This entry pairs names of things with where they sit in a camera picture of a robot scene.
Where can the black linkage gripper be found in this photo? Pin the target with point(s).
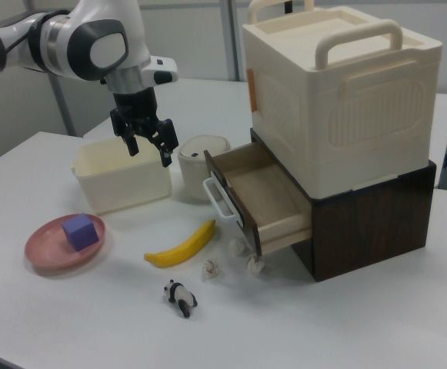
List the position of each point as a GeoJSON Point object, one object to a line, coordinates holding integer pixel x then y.
{"type": "Point", "coordinates": [134, 109]}

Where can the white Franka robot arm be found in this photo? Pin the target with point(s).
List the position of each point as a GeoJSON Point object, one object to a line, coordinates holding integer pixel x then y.
{"type": "Point", "coordinates": [88, 42]}

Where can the cream open plastic container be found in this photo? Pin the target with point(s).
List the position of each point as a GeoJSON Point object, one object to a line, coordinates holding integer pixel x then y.
{"type": "Point", "coordinates": [123, 188]}

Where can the white drawer cabinet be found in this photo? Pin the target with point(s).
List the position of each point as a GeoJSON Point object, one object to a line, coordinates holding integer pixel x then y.
{"type": "Point", "coordinates": [323, 107]}

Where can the dark wood drawer cabinet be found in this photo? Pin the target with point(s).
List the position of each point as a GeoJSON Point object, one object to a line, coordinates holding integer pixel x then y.
{"type": "Point", "coordinates": [365, 230]}

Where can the small cream lidded bin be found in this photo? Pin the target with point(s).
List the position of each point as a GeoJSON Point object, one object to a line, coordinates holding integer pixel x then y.
{"type": "Point", "coordinates": [192, 169]}

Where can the yellow banana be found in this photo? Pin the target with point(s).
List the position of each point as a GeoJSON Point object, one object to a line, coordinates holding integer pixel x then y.
{"type": "Point", "coordinates": [184, 248]}

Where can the purple cube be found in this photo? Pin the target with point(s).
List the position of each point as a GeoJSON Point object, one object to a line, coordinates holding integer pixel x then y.
{"type": "Point", "coordinates": [80, 231]}

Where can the crumpled white paper ball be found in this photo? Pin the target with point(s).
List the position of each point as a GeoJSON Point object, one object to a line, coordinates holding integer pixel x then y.
{"type": "Point", "coordinates": [254, 264]}
{"type": "Point", "coordinates": [238, 246]}
{"type": "Point", "coordinates": [210, 269]}

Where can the pink plate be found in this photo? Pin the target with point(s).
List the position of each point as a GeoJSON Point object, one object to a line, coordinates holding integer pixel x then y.
{"type": "Point", "coordinates": [46, 250]}

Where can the black and white panda figurine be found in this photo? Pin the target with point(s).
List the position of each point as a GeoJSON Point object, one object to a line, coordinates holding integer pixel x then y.
{"type": "Point", "coordinates": [181, 296]}

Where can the grey metal partition post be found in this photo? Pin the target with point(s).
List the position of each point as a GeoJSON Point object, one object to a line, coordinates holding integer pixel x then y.
{"type": "Point", "coordinates": [63, 104]}

